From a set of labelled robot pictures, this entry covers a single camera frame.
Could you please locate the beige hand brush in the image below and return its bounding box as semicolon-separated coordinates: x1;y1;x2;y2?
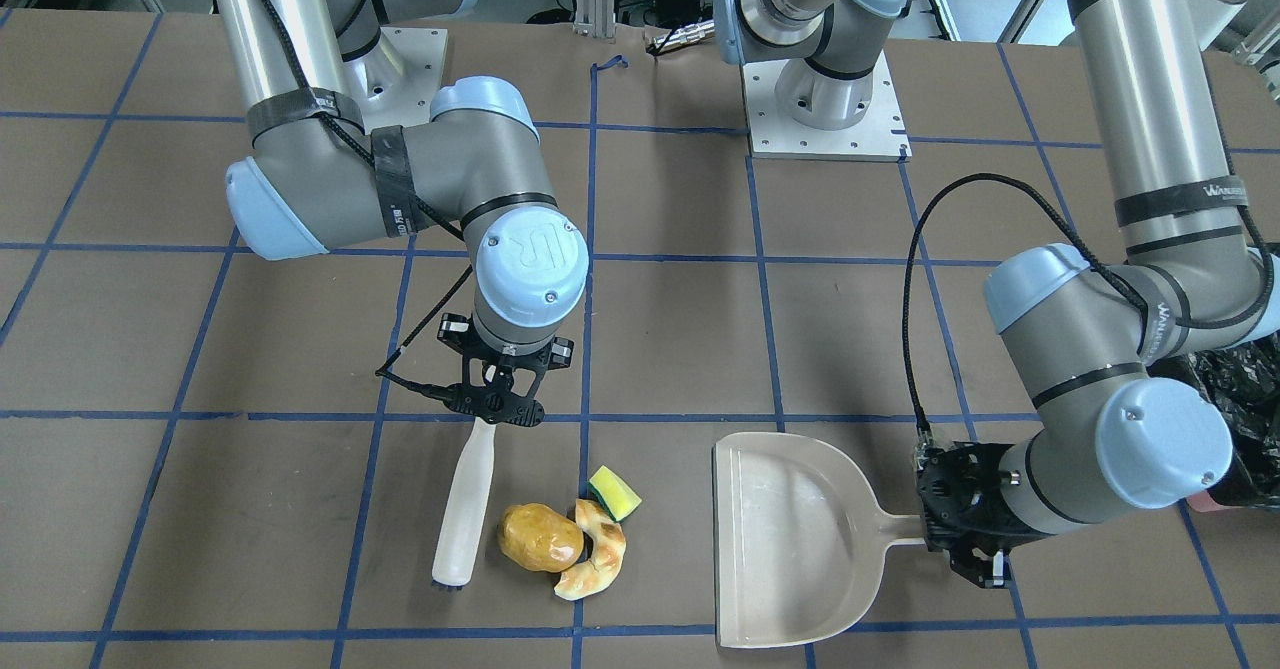
431;418;497;590

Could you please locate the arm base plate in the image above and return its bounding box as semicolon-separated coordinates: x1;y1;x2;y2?
742;54;913;162
343;27;448;133

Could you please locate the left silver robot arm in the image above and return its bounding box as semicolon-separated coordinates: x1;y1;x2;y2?
764;0;1277;588

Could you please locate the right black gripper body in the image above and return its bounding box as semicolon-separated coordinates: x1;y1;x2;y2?
436;313;575;426

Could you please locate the yellow green sponge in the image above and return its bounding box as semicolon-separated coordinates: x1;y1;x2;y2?
588;467;643;522

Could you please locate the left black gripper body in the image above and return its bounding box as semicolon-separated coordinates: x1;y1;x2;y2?
916;437;1030;590

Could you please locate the beige plastic dustpan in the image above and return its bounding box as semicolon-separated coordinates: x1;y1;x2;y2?
713;432;924;649

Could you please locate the black bag lined bin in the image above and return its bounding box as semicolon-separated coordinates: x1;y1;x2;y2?
1149;333;1279;510

